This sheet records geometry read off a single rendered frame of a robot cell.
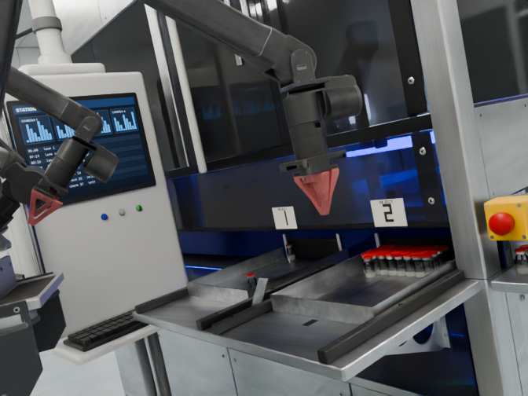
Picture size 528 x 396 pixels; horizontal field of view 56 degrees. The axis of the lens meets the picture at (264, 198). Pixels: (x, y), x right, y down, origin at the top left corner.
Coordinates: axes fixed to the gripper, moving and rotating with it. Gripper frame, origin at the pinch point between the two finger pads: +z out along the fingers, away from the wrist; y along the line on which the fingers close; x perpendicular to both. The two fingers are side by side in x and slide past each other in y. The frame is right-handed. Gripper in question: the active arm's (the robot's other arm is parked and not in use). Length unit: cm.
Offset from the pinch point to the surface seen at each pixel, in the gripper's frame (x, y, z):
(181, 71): 65, 20, -41
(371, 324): -7.0, -2.1, 18.7
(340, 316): 2.4, 0.8, 19.4
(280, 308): 18.2, 0.3, 19.3
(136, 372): 173, 24, 76
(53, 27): 93, -3, -64
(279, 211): 43, 26, 4
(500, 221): -17.4, 23.7, 8.9
